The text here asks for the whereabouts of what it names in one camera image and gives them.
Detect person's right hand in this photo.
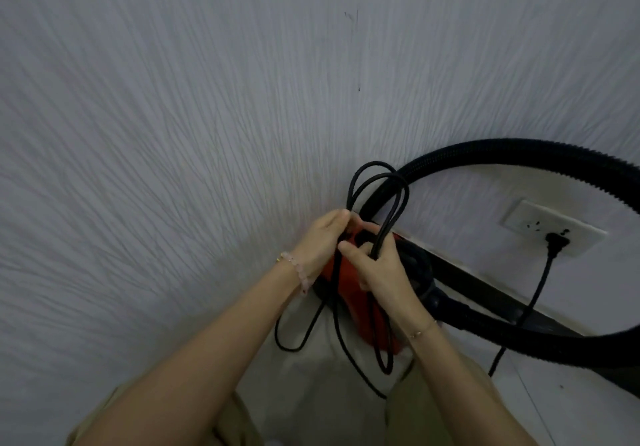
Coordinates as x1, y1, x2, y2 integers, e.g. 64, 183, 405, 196
337, 220, 432, 334

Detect person's left hand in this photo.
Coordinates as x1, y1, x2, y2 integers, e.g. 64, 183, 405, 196
295, 208, 353, 291

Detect black power cord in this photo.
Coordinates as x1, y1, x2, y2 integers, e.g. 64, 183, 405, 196
273, 160, 571, 401

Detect red and black vacuum cleaner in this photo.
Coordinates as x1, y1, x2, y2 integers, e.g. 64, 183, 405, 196
312, 138, 640, 371

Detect person's left forearm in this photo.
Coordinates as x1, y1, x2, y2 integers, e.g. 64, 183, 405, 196
79, 260, 307, 446

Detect khaki trousers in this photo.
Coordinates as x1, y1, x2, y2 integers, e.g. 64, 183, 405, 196
65, 350, 501, 446

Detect gold and pink bead bracelet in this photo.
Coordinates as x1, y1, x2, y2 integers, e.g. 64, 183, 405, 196
275, 251, 312, 297

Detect thin gold bracelet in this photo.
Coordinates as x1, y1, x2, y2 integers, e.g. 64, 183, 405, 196
407, 319, 439, 341

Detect white wall socket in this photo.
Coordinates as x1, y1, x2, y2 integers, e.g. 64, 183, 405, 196
502, 199, 609, 259

